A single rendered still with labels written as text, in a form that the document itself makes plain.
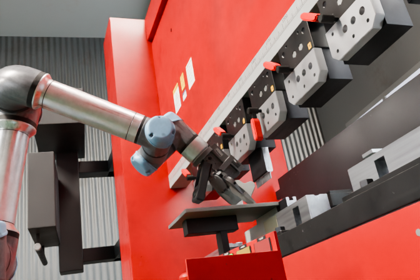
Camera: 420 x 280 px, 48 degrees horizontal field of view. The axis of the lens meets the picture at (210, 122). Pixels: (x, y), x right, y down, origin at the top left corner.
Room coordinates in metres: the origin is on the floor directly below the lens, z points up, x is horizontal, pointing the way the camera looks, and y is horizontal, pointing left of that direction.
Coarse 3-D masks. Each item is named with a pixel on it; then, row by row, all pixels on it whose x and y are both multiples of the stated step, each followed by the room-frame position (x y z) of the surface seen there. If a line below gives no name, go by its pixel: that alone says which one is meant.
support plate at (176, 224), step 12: (240, 204) 1.23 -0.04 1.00; (252, 204) 1.24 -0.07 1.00; (264, 204) 1.25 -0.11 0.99; (276, 204) 1.27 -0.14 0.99; (180, 216) 1.22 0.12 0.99; (192, 216) 1.23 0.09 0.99; (204, 216) 1.25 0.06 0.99; (216, 216) 1.27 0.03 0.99; (240, 216) 1.33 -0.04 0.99; (252, 216) 1.36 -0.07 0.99
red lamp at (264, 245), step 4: (264, 240) 0.77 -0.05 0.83; (268, 240) 0.76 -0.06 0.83; (256, 244) 0.80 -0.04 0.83; (260, 244) 0.79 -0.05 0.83; (264, 244) 0.78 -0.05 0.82; (268, 244) 0.77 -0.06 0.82; (256, 248) 0.80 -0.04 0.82; (260, 248) 0.79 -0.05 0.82; (264, 248) 0.78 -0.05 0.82; (268, 248) 0.77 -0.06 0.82
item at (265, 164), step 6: (258, 150) 1.33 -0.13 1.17; (264, 150) 1.31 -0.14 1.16; (252, 156) 1.37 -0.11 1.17; (258, 156) 1.34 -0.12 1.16; (264, 156) 1.31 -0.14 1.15; (252, 162) 1.38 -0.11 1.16; (258, 162) 1.35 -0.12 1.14; (264, 162) 1.31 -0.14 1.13; (270, 162) 1.31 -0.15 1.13; (252, 168) 1.39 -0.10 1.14; (258, 168) 1.35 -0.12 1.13; (264, 168) 1.32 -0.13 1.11; (270, 168) 1.31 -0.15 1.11; (252, 174) 1.39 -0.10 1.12; (258, 174) 1.36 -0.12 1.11; (264, 174) 1.34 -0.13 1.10; (270, 174) 1.31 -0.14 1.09; (252, 180) 1.40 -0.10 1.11; (258, 180) 1.38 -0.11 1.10; (264, 180) 1.35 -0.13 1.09; (258, 186) 1.39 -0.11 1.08
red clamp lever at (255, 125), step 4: (248, 108) 1.18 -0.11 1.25; (252, 108) 1.18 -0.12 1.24; (256, 108) 1.18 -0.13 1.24; (248, 112) 1.18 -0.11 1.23; (252, 112) 1.18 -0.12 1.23; (256, 112) 1.19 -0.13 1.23; (252, 116) 1.18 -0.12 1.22; (256, 116) 1.19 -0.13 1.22; (252, 120) 1.18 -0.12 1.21; (256, 120) 1.18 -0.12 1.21; (252, 124) 1.18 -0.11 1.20; (256, 124) 1.18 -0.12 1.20; (260, 124) 1.19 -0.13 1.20; (252, 128) 1.18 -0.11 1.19; (256, 128) 1.18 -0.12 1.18; (260, 128) 1.18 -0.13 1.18; (256, 132) 1.18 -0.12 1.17; (260, 132) 1.18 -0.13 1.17; (256, 136) 1.18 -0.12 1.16; (260, 136) 1.18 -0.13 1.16; (256, 140) 1.18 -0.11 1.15; (260, 140) 1.19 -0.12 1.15
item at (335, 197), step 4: (328, 192) 1.40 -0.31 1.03; (332, 192) 1.40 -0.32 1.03; (336, 192) 1.40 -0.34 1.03; (340, 192) 1.39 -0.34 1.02; (344, 192) 1.40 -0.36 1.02; (348, 192) 1.40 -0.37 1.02; (328, 196) 1.39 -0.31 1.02; (332, 196) 1.38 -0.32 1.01; (336, 196) 1.38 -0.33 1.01; (340, 196) 1.39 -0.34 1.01; (332, 200) 1.38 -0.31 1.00; (336, 200) 1.38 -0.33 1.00; (340, 200) 1.39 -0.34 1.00; (332, 204) 1.38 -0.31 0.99; (336, 204) 1.38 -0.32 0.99
